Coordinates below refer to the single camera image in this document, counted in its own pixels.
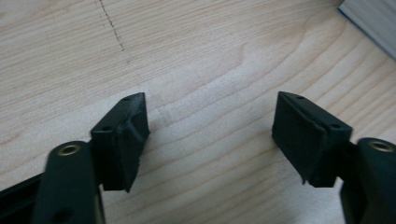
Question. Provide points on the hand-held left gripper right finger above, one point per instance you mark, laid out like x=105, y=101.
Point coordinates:
x=306, y=140

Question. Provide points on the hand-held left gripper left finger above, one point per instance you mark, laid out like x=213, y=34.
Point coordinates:
x=120, y=146

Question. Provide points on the grey ribbed board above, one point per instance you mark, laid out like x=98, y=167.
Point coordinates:
x=373, y=18

